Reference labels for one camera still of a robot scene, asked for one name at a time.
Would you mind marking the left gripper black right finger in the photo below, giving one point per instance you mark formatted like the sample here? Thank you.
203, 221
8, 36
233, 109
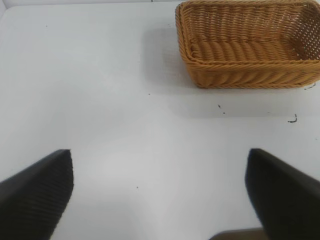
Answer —
287, 195

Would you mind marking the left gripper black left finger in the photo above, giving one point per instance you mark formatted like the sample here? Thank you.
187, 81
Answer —
32, 200

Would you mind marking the woven wicker rectangular basket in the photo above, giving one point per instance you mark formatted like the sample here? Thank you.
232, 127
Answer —
240, 67

